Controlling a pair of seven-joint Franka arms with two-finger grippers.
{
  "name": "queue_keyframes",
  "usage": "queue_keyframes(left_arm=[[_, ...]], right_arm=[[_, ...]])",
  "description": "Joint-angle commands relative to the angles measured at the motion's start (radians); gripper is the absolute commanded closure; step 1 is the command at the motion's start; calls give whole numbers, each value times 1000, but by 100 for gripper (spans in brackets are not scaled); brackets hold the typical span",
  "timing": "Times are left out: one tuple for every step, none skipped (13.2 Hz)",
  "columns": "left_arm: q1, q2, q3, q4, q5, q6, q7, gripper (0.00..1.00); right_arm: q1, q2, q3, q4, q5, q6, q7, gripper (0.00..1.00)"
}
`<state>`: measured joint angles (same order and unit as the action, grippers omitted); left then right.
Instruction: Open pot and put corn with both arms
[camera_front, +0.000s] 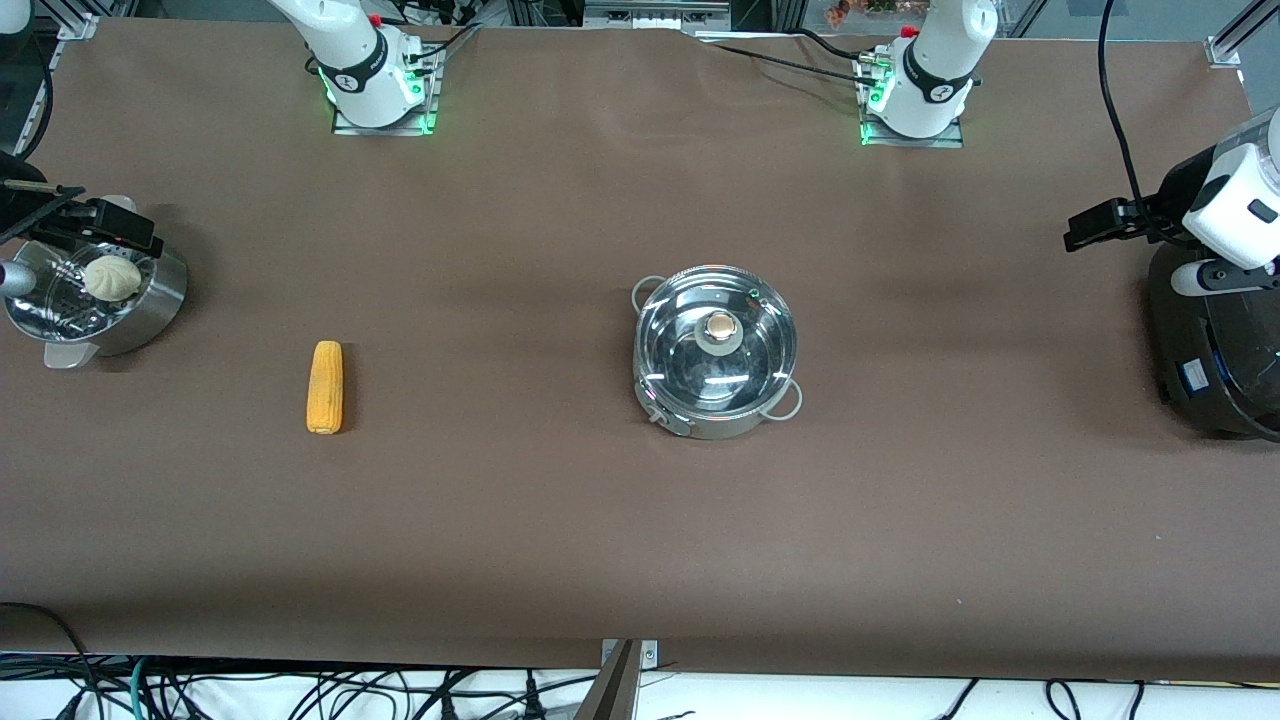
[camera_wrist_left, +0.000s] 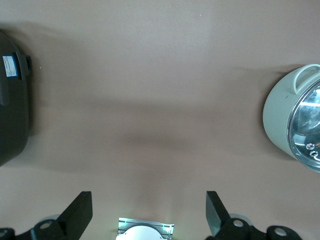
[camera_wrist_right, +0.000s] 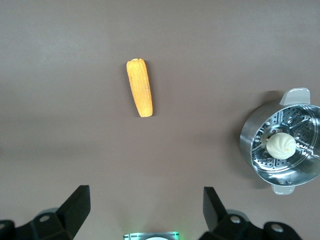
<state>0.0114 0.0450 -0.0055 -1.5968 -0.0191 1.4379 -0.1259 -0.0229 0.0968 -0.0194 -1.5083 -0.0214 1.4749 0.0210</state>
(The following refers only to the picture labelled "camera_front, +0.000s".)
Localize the yellow corn cob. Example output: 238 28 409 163
306 341 344 435

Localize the glass pot lid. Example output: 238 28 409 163
636 268 798 415

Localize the steel steamer pot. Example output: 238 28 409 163
3 195 189 370

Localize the stainless steel pot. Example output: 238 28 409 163
630 265 804 441

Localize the white steamed bun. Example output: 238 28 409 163
83 255 142 303

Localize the black rice cooker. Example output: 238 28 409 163
1145 235 1280 442

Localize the brown table cover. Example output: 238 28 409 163
0 18 1280 683

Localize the grey metal box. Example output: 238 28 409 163
583 0 733 31

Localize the grey metal beam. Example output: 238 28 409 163
573 640 641 720

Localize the aluminium side rail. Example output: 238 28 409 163
15 40 63 153

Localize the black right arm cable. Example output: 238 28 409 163
0 30 56 191

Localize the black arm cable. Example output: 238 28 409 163
0 30 56 191
1096 0 1151 223

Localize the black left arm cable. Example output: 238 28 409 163
1096 0 1151 223

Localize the aluminium frame profile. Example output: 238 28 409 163
1205 0 1280 66

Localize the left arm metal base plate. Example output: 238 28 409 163
858 55 966 149

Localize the black base cable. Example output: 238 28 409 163
790 27 871 63
700 40 879 89
405 25 483 76

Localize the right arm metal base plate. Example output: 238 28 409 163
332 45 441 136

